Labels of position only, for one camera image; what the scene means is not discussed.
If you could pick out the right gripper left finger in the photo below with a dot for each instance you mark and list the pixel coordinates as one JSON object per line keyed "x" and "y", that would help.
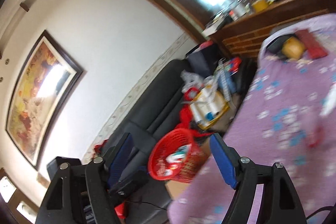
{"x": 63, "y": 202}

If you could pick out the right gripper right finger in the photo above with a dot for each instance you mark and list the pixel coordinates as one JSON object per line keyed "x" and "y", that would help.
{"x": 280, "y": 202}

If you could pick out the teal cartoon tissue pack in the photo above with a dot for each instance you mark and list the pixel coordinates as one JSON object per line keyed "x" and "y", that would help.
{"x": 180, "y": 154}

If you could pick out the red plastic basket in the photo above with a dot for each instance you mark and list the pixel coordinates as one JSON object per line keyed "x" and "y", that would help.
{"x": 196, "y": 157}

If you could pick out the black leather sofa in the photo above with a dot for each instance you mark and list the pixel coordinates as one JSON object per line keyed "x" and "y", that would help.
{"x": 153, "y": 115}

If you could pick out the purple floral tablecloth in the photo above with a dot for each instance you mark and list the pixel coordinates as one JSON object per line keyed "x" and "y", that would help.
{"x": 279, "y": 119}

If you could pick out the white plastic bottle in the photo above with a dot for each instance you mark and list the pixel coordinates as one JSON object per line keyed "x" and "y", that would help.
{"x": 329, "y": 104}

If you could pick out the yellow tape roll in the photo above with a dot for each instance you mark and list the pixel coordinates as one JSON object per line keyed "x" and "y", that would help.
{"x": 293, "y": 48}

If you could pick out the black bag on table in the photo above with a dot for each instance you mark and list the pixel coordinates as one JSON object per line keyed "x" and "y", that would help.
{"x": 275, "y": 46}

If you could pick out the dark red packet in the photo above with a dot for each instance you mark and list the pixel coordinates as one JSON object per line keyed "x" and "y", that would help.
{"x": 314, "y": 48}

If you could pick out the framed wall painting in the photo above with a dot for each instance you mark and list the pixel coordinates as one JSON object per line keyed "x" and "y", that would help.
{"x": 43, "y": 84}

